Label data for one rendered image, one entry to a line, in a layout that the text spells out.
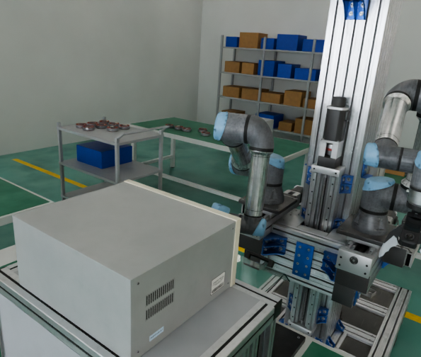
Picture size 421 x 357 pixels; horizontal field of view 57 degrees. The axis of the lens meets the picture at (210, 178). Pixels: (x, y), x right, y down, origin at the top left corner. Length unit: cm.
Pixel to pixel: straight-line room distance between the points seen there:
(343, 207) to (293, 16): 666
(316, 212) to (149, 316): 130
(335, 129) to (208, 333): 116
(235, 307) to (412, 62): 690
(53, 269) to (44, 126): 606
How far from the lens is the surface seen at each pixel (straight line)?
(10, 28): 666
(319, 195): 198
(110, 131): 396
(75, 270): 92
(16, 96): 671
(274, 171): 190
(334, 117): 184
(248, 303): 108
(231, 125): 153
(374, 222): 179
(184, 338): 96
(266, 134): 152
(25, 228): 106
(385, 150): 133
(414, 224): 125
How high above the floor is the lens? 174
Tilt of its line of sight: 19 degrees down
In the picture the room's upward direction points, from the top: 4 degrees clockwise
